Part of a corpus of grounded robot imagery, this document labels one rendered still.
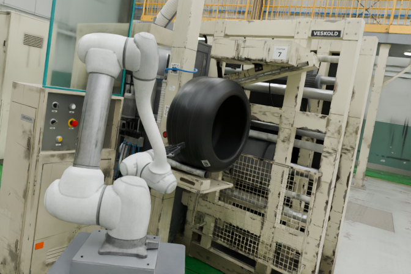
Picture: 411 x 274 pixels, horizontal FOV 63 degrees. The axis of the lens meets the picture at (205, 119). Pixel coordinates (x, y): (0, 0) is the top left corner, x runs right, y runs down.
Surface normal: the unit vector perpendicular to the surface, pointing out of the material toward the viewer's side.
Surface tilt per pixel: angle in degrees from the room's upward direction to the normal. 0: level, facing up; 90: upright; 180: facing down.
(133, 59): 111
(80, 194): 73
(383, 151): 90
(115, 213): 87
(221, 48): 90
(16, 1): 90
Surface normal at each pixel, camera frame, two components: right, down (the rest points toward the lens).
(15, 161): -0.59, -0.04
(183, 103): -0.48, -0.41
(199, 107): -0.26, -0.32
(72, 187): -0.01, -0.20
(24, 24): 0.88, 0.17
